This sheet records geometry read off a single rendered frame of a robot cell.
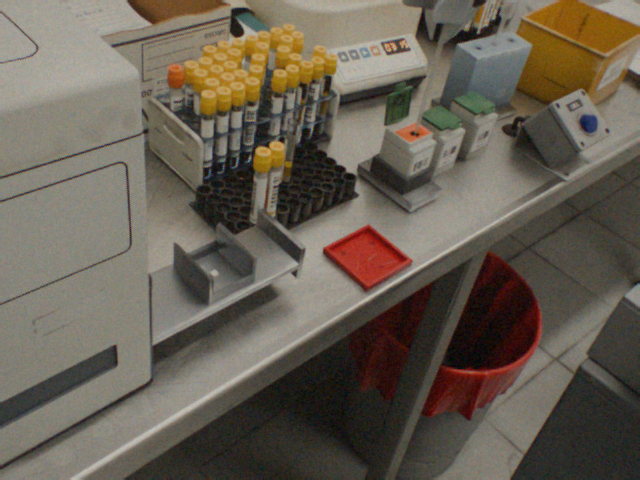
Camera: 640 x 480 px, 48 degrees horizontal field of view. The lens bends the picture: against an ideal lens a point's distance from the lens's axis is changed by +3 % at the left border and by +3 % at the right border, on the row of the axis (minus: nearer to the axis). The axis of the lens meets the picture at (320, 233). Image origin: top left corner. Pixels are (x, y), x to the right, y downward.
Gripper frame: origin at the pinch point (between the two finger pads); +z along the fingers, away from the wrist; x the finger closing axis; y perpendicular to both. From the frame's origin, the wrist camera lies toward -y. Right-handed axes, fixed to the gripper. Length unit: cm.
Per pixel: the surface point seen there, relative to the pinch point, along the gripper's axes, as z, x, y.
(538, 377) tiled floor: 108, 8, -72
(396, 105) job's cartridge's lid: 10.6, -3.1, 0.4
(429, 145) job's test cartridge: 13.5, 1.8, -0.8
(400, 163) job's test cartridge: 15.7, 0.5, 2.0
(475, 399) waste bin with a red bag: 70, 12, -23
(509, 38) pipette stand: 10.4, -6.5, -25.3
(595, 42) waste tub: 14.9, -3.7, -45.6
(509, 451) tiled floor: 108, 16, -48
